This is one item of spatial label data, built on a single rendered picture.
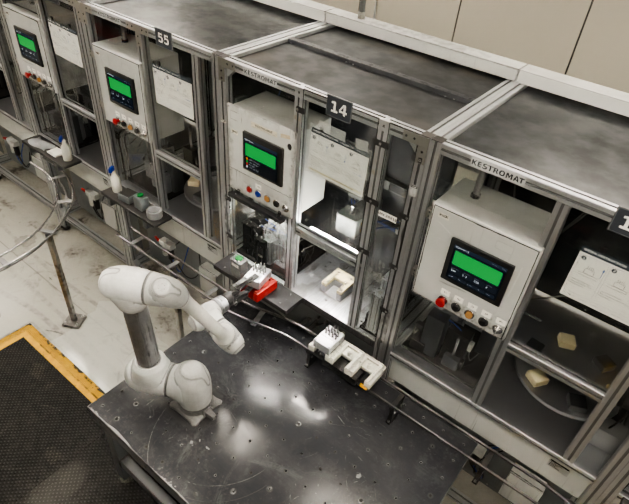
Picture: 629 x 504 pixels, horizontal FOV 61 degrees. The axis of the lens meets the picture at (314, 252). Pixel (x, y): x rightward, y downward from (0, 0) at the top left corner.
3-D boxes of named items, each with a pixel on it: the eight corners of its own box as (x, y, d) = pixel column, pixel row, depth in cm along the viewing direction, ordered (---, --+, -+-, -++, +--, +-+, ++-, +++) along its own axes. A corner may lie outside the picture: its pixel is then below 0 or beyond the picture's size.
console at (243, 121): (225, 188, 275) (222, 104, 246) (263, 168, 293) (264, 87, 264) (287, 222, 256) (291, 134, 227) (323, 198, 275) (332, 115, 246)
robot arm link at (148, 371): (167, 404, 245) (122, 395, 248) (181, 375, 257) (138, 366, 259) (140, 291, 193) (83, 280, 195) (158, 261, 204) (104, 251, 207)
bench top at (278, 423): (88, 411, 252) (86, 406, 249) (246, 296, 319) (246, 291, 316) (343, 659, 184) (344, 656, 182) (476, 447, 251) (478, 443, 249)
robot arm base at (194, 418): (200, 433, 243) (199, 426, 239) (168, 405, 252) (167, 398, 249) (229, 407, 254) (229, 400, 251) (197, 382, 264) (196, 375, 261)
